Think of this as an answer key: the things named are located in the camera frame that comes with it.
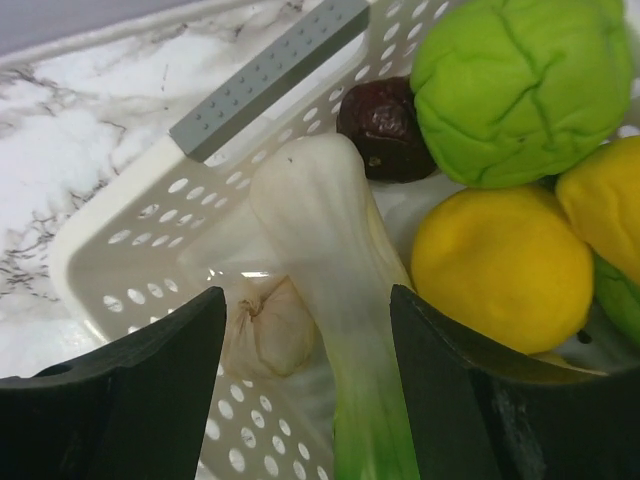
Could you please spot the green leafy vegetable toy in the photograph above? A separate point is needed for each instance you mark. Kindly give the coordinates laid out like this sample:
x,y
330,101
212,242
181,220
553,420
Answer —
x,y
618,296

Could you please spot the white garlic toy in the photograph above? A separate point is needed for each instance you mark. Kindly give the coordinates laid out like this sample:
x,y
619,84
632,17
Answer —
x,y
269,332

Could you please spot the white green bok choy toy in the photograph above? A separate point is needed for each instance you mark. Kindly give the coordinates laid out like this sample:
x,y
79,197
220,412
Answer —
x,y
316,208

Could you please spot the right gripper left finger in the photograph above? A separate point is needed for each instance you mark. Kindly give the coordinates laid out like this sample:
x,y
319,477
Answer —
x,y
135,408

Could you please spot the dark red date toy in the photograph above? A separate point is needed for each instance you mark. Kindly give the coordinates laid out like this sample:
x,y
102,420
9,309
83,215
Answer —
x,y
380,118

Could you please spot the green cabbage toy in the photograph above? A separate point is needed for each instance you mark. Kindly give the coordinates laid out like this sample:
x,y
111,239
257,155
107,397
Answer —
x,y
508,92

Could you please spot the yellow round lemon toy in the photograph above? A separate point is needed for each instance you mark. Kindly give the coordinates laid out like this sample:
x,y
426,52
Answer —
x,y
506,264

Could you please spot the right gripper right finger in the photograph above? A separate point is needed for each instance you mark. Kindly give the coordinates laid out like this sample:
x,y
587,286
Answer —
x,y
479,410

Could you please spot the white perforated plastic basket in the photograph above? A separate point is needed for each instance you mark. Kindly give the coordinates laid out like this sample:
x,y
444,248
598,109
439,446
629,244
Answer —
x,y
179,221

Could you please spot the yellow corn toy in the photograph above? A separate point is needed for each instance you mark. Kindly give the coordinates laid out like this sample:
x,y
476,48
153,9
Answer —
x,y
600,196

